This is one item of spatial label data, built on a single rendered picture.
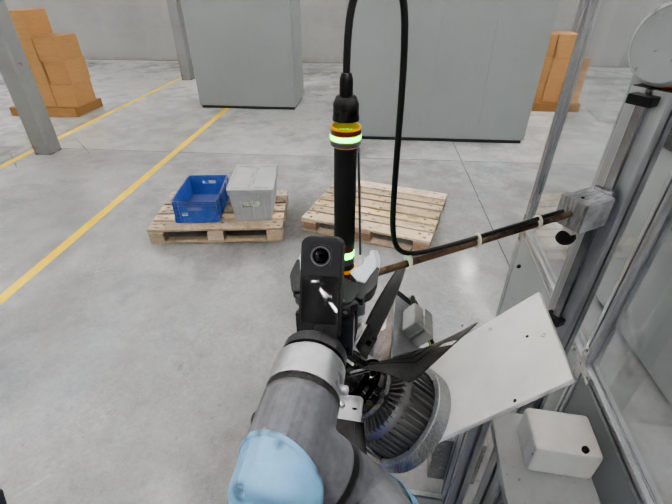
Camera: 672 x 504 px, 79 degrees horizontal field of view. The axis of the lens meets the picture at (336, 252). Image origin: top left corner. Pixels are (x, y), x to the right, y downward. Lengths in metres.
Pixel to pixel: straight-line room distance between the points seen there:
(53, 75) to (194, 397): 7.10
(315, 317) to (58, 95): 8.55
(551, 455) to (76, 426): 2.28
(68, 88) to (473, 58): 6.56
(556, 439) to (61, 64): 8.45
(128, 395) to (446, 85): 5.22
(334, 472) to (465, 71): 5.98
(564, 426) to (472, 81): 5.34
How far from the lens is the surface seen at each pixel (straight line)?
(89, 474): 2.53
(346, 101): 0.56
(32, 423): 2.88
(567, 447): 1.32
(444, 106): 6.25
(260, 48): 7.85
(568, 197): 1.06
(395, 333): 1.21
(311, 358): 0.41
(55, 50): 8.64
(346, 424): 0.95
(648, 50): 1.09
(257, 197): 3.68
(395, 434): 1.03
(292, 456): 0.35
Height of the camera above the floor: 1.98
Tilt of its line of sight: 34 degrees down
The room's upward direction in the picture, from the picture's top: straight up
